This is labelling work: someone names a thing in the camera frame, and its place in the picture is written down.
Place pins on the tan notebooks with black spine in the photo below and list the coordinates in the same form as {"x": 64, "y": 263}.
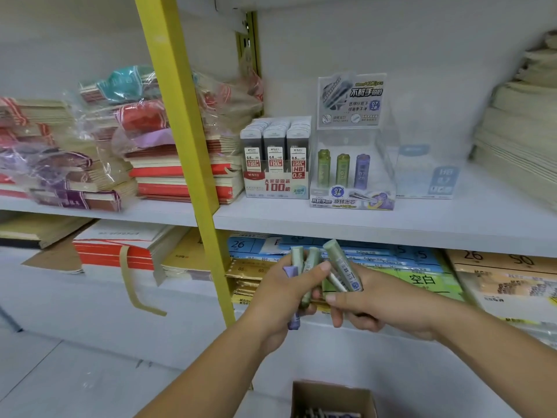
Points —
{"x": 35, "y": 228}

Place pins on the yellow shelf post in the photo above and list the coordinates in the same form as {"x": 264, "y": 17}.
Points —
{"x": 182, "y": 126}

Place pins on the wrapped purple-band notebook stack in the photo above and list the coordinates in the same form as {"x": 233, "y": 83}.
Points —
{"x": 100, "y": 200}

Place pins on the small brown cardboard box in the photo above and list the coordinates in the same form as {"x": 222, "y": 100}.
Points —
{"x": 330, "y": 393}

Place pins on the wrapped red-band notebook stack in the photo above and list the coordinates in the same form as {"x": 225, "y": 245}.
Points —
{"x": 35, "y": 113}

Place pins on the pink paper sheet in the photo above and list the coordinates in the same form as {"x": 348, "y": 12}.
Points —
{"x": 156, "y": 138}

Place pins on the grey metal rack leg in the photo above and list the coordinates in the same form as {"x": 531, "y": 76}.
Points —
{"x": 9, "y": 319}

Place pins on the red white receipt book bundle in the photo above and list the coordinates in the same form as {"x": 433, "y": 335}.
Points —
{"x": 109, "y": 252}

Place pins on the beige notebook stack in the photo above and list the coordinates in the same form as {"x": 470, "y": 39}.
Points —
{"x": 522, "y": 126}
{"x": 500, "y": 274}

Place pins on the clear box with blue label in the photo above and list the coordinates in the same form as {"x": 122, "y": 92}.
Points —
{"x": 444, "y": 182}

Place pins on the clear display of green purple tubes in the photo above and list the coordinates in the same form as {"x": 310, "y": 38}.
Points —
{"x": 352, "y": 100}

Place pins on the person's left forearm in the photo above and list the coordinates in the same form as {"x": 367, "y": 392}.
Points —
{"x": 204, "y": 374}

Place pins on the person's right hand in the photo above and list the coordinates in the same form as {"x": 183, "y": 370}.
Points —
{"x": 387, "y": 304}

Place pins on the yellow notebook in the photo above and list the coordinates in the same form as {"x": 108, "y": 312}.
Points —
{"x": 182, "y": 256}

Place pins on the yellow slotted bracket rail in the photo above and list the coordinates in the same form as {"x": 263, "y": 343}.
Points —
{"x": 250, "y": 43}

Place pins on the wrapped red-band notebook pack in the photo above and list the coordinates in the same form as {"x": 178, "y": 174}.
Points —
{"x": 139, "y": 115}

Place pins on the brown kraft folder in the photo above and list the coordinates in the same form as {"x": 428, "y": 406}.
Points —
{"x": 56, "y": 258}

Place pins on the person's right forearm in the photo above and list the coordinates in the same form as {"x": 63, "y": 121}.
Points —
{"x": 500, "y": 361}

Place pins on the wrapped teal-band notebook pack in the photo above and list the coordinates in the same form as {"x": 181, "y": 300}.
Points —
{"x": 122, "y": 84}

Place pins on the person's left hand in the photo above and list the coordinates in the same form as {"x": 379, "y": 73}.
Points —
{"x": 274, "y": 304}

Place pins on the crumpled plastic-wrapped notebook pack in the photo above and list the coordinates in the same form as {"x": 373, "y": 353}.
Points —
{"x": 226, "y": 100}

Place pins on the red-spine notebook stack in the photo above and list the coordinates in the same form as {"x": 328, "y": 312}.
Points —
{"x": 152, "y": 171}

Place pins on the rows of lead cases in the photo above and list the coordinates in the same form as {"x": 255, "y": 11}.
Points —
{"x": 274, "y": 139}

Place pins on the stack of blue paper packs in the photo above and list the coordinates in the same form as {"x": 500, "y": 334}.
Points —
{"x": 391, "y": 254}

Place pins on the stack of gold paper packs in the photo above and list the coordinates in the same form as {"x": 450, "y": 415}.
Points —
{"x": 248, "y": 269}

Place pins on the lead refill tubes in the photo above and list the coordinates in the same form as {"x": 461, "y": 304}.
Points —
{"x": 330, "y": 414}

